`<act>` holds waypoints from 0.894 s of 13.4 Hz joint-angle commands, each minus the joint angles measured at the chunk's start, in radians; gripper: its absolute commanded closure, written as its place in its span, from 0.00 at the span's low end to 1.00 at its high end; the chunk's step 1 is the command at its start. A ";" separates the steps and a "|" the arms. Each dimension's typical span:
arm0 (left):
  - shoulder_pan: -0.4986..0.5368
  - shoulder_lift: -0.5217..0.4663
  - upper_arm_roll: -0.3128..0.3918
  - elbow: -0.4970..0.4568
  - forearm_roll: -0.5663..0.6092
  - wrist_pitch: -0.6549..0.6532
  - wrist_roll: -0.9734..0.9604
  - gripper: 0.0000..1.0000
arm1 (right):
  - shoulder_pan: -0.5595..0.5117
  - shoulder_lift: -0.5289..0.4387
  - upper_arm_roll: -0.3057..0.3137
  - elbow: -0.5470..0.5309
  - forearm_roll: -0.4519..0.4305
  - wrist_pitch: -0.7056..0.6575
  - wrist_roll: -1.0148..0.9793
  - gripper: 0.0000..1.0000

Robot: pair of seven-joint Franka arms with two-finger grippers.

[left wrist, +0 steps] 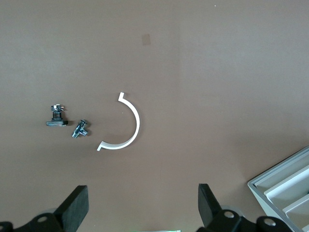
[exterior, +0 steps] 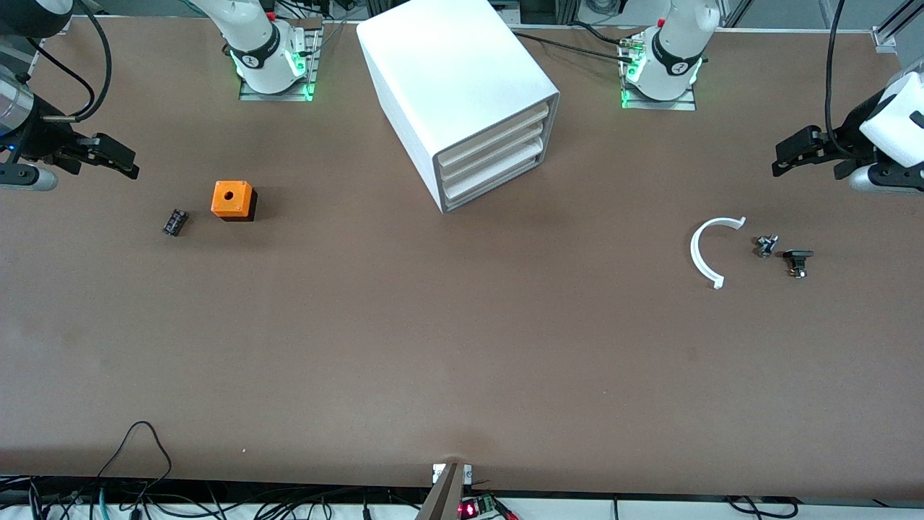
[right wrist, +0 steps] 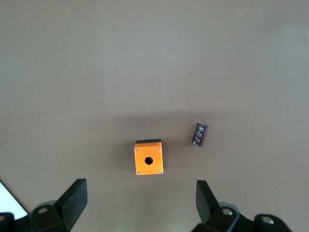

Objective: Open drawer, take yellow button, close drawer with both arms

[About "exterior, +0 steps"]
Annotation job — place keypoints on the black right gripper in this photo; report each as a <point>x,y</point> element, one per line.
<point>43,139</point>

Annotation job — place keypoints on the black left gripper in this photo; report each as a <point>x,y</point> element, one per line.
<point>849,136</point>

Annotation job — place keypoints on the white plastic drawer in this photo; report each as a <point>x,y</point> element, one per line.
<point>491,173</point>
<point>491,154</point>
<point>491,133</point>

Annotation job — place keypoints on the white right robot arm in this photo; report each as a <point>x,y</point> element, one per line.
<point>253,36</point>

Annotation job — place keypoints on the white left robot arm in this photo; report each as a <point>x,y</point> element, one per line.
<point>678,43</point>

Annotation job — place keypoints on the white three-drawer cabinet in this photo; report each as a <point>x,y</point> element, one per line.
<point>447,72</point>

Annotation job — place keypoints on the small black contact block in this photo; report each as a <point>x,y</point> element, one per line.
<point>175,222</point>

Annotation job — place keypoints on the small grey metal component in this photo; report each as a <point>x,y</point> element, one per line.
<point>766,246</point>

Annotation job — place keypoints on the orange box with hole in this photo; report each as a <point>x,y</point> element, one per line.
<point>231,198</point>

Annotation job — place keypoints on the white curved plastic clip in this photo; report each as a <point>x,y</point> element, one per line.
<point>697,253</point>

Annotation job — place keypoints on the green circuit board red light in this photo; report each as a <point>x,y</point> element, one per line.
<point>478,507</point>

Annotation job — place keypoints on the small black switch component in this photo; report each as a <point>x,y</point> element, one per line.
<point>797,258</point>

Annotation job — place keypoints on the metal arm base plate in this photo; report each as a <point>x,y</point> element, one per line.
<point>686,103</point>
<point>307,72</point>

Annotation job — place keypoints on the aluminium frame profile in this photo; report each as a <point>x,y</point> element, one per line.
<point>895,25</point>

